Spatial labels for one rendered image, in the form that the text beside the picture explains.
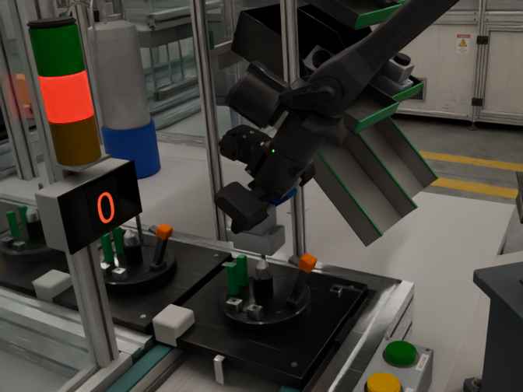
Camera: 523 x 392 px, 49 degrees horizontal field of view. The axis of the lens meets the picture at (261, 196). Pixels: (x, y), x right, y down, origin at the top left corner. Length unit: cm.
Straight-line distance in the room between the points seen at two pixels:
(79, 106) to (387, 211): 62
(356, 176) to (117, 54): 83
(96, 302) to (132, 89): 98
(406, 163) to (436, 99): 373
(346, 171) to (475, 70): 377
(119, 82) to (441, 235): 94
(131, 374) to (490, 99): 425
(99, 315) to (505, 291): 52
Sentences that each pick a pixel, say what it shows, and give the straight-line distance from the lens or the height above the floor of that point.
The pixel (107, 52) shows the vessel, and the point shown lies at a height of 123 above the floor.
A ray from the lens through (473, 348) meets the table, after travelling 102.
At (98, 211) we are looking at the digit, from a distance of 70.
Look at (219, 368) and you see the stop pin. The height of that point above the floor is 95.
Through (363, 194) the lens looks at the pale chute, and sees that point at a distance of 107.
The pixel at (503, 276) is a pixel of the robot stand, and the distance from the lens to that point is 82.
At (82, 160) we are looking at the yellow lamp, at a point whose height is 127.
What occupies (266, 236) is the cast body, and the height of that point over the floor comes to 110.
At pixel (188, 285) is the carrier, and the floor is 97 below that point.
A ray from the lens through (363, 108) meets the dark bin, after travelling 101.
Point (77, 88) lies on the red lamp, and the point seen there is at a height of 135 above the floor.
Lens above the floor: 148
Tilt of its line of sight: 24 degrees down
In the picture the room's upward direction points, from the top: 4 degrees counter-clockwise
